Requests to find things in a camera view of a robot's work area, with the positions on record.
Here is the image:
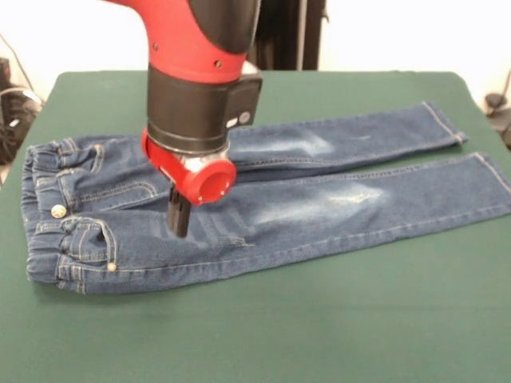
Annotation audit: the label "blue denim jeans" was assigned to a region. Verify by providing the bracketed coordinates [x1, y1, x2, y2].
[22, 100, 511, 296]

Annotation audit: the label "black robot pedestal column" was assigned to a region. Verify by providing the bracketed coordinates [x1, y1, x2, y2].
[249, 0, 331, 72]

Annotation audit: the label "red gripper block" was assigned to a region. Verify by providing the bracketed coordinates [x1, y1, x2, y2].
[140, 129, 237, 239]

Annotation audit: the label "black round stand base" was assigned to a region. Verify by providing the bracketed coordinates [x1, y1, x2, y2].
[484, 67, 511, 151]

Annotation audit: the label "dark green table cloth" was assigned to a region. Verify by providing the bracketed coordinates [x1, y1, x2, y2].
[0, 70, 511, 383]

